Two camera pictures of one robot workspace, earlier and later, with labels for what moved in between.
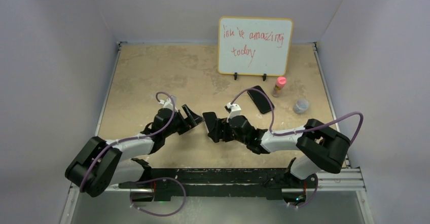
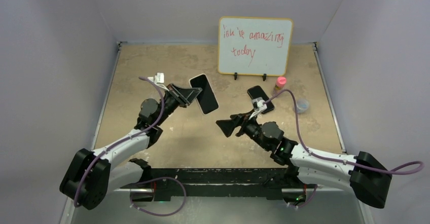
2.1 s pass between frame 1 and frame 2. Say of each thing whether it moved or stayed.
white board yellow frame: stayed
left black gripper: moved
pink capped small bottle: stayed
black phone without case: stayed
